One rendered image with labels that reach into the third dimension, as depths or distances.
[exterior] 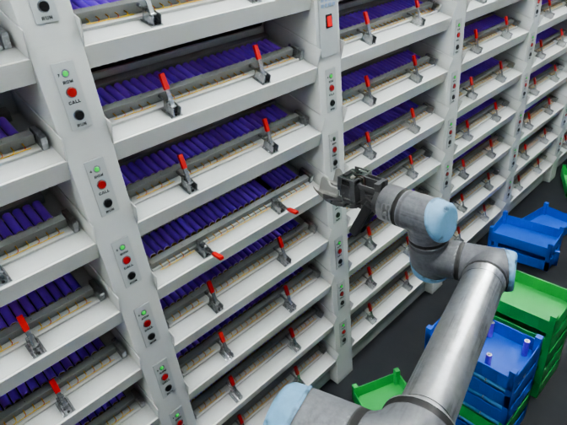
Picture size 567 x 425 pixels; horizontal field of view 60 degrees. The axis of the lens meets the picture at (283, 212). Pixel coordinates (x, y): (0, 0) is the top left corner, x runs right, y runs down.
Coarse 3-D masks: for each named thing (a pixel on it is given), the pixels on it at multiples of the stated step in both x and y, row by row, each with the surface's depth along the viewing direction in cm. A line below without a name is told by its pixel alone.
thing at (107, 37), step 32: (96, 0) 97; (128, 0) 97; (160, 0) 101; (192, 0) 107; (224, 0) 110; (256, 0) 111; (288, 0) 117; (96, 32) 91; (128, 32) 93; (160, 32) 97; (192, 32) 102; (96, 64) 91
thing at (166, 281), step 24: (312, 168) 149; (312, 192) 148; (264, 216) 138; (288, 216) 142; (216, 240) 129; (240, 240) 131; (168, 264) 121; (192, 264) 123; (216, 264) 129; (168, 288) 119
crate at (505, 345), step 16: (496, 320) 165; (496, 336) 166; (512, 336) 163; (528, 336) 158; (496, 352) 160; (512, 352) 159; (528, 352) 159; (480, 368) 152; (496, 368) 155; (512, 368) 145; (528, 368) 153; (512, 384) 145
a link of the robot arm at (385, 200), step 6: (390, 186) 113; (396, 186) 113; (384, 192) 112; (390, 192) 111; (396, 192) 111; (378, 198) 112; (384, 198) 111; (390, 198) 111; (378, 204) 112; (384, 204) 111; (390, 204) 110; (378, 210) 113; (384, 210) 112; (390, 210) 110; (378, 216) 114; (384, 216) 113; (390, 222) 113
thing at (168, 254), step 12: (300, 180) 148; (276, 192) 142; (288, 192) 146; (252, 204) 137; (264, 204) 140; (228, 216) 133; (240, 216) 134; (216, 228) 129; (192, 240) 125; (168, 252) 121; (180, 252) 124; (156, 264) 119
